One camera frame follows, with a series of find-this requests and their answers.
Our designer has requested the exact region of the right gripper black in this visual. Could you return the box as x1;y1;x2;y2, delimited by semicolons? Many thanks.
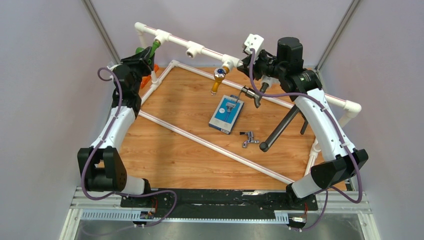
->
236;48;285;82

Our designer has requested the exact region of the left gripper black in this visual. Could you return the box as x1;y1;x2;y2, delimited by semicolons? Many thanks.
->
122;47;157;95

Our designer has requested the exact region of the green plastic faucet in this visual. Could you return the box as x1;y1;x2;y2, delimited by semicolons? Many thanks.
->
135;39;161;65

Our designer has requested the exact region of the chrome metal faucet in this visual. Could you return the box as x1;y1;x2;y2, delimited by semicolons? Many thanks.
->
239;131;260;149

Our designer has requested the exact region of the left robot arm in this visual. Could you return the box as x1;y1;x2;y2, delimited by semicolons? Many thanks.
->
77;46;155;208

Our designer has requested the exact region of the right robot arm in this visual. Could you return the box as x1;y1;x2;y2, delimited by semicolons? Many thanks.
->
237;34;369;210

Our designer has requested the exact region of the dark grey short faucet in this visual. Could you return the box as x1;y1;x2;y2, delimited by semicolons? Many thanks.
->
240;83;270;109

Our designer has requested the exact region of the blue razor box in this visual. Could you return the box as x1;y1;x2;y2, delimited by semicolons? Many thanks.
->
208;95;245;135

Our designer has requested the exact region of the dark grey long faucet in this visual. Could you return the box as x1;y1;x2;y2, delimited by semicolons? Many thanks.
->
259;105;309;152

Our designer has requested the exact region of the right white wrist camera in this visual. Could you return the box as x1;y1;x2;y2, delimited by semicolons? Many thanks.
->
243;33;264;55

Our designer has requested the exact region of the white PVC pipe frame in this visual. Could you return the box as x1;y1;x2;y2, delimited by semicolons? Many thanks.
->
134;22;362;184

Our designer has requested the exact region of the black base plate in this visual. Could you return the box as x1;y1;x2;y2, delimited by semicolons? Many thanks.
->
120;188;318;220

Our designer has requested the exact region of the aluminium frame rail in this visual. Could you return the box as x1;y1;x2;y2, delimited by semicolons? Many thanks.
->
60;187;381;240

